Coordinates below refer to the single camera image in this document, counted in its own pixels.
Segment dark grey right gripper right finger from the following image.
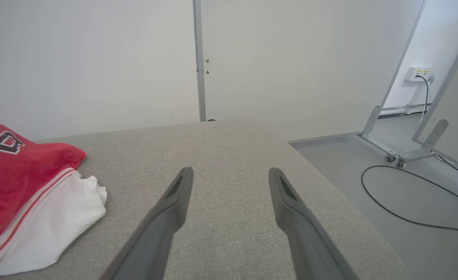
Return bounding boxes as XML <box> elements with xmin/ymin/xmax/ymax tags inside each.
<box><xmin>268</xmin><ymin>168</ymin><xmax>358</xmax><ymax>280</ymax></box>

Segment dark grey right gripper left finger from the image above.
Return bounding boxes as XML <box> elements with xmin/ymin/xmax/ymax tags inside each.
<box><xmin>101</xmin><ymin>167</ymin><xmax>194</xmax><ymax>280</ymax></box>

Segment red and white Bulls jersey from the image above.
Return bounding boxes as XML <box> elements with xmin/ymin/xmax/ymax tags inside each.
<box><xmin>0</xmin><ymin>112</ymin><xmax>108</xmax><ymax>280</ymax></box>

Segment grey partition foot with caster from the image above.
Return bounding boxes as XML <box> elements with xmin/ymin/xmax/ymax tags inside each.
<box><xmin>358</xmin><ymin>104</ymin><xmax>397</xmax><ymax>163</ymax></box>
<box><xmin>397</xmin><ymin>119</ymin><xmax>449</xmax><ymax>168</ymax></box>

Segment black looped floor cable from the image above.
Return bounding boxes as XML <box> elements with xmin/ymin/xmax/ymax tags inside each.
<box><xmin>361</xmin><ymin>165</ymin><xmax>458</xmax><ymax>235</ymax></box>

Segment black cable along partition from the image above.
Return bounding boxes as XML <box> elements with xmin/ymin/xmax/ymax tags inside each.
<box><xmin>436</xmin><ymin>155</ymin><xmax>458</xmax><ymax>181</ymax></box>

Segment grey metal partition post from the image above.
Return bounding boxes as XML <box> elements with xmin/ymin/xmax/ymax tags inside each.
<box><xmin>193</xmin><ymin>0</ymin><xmax>207</xmax><ymax>122</ymax></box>

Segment white wall cable duct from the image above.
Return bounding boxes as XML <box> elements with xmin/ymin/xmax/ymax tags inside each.
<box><xmin>407</xmin><ymin>81</ymin><xmax>428</xmax><ymax>114</ymax></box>

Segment dark cable plugged into outlet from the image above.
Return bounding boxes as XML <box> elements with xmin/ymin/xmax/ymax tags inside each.
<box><xmin>416</xmin><ymin>75</ymin><xmax>431</xmax><ymax>124</ymax></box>

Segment white wall outlet box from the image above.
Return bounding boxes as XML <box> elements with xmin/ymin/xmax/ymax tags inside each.
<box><xmin>405</xmin><ymin>67</ymin><xmax>435</xmax><ymax>82</ymax></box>

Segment grey partition frame bar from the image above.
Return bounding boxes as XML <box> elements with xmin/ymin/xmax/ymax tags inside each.
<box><xmin>412</xmin><ymin>16</ymin><xmax>458</xmax><ymax>143</ymax></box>
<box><xmin>380</xmin><ymin>0</ymin><xmax>427</xmax><ymax>110</ymax></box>

